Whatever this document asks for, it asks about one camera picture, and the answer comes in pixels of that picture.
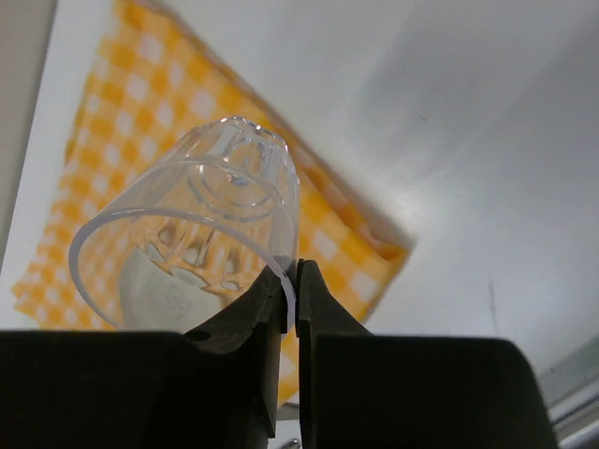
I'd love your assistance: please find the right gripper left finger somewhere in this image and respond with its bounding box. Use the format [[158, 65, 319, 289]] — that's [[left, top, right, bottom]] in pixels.
[[1, 268, 286, 448]]

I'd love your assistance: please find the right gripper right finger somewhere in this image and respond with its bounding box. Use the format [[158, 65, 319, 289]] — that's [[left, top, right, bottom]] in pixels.
[[296, 260, 558, 448]]

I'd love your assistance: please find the cream round plate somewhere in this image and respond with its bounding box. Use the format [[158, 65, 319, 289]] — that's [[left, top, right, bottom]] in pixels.
[[118, 250, 226, 333]]

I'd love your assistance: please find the clear plastic cup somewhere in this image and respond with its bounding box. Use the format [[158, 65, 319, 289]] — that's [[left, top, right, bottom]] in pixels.
[[68, 117, 300, 330]]

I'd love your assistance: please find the yellow white checkered cloth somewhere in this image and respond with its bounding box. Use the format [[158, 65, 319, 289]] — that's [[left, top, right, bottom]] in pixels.
[[9, 0, 413, 408]]

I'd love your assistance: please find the silver table knife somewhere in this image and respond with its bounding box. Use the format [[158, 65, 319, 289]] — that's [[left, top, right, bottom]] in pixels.
[[278, 402, 301, 448]]

